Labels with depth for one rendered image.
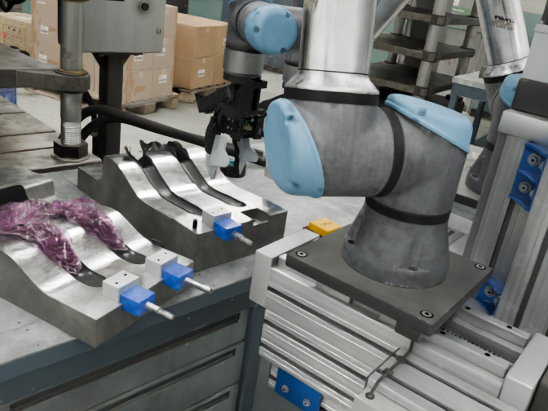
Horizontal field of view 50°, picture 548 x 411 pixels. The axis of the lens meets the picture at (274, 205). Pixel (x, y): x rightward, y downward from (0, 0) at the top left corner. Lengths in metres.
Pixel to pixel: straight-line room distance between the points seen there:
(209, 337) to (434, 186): 0.73
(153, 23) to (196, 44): 3.83
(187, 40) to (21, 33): 1.65
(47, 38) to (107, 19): 3.85
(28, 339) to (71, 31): 0.97
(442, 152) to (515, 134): 0.22
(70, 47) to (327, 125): 1.18
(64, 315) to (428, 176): 0.62
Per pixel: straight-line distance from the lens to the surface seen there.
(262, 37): 0.95
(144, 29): 2.01
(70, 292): 1.04
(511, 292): 0.94
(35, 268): 1.07
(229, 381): 1.48
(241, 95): 1.09
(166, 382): 1.35
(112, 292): 1.01
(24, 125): 2.15
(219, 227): 1.19
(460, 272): 0.88
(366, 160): 0.69
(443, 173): 0.76
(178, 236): 1.22
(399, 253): 0.78
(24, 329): 1.05
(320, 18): 0.69
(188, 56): 5.88
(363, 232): 0.79
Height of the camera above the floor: 1.41
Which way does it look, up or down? 22 degrees down
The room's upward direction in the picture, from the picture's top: 9 degrees clockwise
